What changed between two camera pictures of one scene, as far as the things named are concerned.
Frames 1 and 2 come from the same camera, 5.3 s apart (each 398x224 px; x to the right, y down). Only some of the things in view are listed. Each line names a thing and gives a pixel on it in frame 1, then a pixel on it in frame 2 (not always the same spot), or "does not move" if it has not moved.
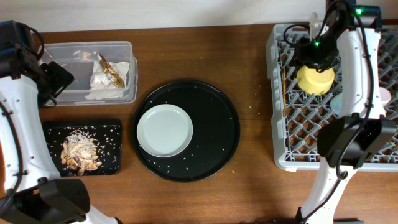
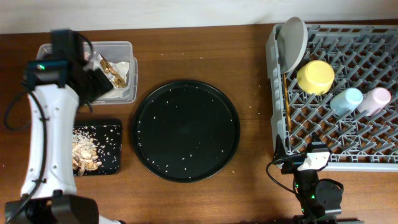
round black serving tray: (216, 130) does not move
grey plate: (164, 130) -> (292, 39)
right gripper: (302, 55) -> (293, 162)
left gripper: (62, 79) -> (96, 81)
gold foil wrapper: (116, 79) does not move
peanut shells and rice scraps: (79, 152) does not move
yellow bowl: (315, 83) does not move
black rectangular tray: (107, 134) does not move
